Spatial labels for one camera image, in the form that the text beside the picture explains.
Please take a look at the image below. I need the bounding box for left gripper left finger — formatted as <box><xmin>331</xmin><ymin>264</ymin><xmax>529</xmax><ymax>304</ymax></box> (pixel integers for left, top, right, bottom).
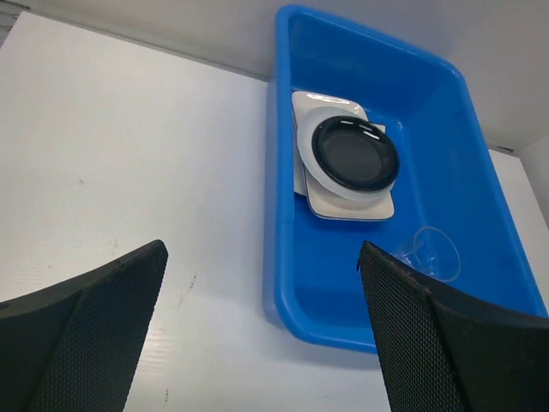
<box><xmin>1</xmin><ymin>239</ymin><xmax>168</xmax><ymax>411</ymax></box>

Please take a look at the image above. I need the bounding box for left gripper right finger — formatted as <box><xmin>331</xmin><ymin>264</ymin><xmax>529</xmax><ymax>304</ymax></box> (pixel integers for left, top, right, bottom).
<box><xmin>357</xmin><ymin>241</ymin><xmax>548</xmax><ymax>411</ymax></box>

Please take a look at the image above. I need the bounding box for clear plastic cup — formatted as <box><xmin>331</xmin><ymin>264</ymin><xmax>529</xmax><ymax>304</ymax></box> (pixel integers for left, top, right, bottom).
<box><xmin>390</xmin><ymin>226</ymin><xmax>462</xmax><ymax>283</ymax></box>

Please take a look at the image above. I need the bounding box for small rectangular white plate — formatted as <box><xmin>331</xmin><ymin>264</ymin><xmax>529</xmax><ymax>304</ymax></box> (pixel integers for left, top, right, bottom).
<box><xmin>292</xmin><ymin>90</ymin><xmax>395</xmax><ymax>223</ymax></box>

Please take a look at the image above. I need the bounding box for small black round plate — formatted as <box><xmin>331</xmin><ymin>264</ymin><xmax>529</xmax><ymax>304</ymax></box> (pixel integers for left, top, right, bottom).
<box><xmin>310</xmin><ymin>115</ymin><xmax>400</xmax><ymax>193</ymax></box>

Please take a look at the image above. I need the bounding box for white round bowl plate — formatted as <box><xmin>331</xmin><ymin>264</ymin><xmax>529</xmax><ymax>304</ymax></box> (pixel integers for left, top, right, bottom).
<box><xmin>297</xmin><ymin>106</ymin><xmax>401</xmax><ymax>203</ymax></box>

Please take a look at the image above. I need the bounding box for large square white plate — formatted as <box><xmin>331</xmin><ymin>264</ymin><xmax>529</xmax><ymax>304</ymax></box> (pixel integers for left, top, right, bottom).
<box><xmin>292</xmin><ymin>90</ymin><xmax>372</xmax><ymax>202</ymax></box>

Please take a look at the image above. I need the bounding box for blue plastic bin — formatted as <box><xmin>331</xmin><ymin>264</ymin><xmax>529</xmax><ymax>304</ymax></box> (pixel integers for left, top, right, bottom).
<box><xmin>262</xmin><ymin>5</ymin><xmax>547</xmax><ymax>353</ymax></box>

